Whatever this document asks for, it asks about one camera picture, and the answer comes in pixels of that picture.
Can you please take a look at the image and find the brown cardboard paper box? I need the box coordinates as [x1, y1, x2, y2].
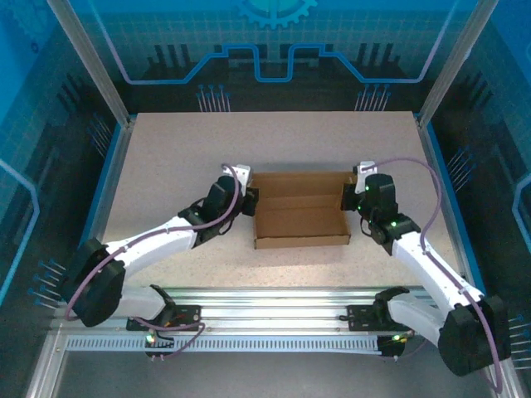
[248, 171, 358, 250]

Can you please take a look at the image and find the grey metal panel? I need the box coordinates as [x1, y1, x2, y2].
[53, 352, 499, 398]

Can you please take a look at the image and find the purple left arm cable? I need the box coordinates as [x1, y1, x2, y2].
[65, 163, 207, 361]

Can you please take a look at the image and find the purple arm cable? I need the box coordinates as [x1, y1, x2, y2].
[65, 163, 207, 361]
[363, 156, 503, 394]

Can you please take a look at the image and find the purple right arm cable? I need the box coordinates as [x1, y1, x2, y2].
[363, 156, 503, 394]

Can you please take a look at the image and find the aluminium side rail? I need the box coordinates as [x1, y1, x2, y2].
[417, 115, 490, 302]
[68, 115, 138, 302]

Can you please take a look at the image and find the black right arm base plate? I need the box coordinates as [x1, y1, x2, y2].
[346, 303, 416, 332]

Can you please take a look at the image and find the aluminium mounting rail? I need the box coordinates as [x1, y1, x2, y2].
[49, 284, 499, 337]

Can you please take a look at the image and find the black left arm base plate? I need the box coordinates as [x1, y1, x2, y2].
[126, 303, 204, 332]

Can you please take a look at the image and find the slotted grey cable duct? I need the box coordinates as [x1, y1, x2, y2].
[64, 334, 385, 354]

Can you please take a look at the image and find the aluminium frame post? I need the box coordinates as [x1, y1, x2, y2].
[417, 0, 502, 128]
[45, 0, 138, 128]

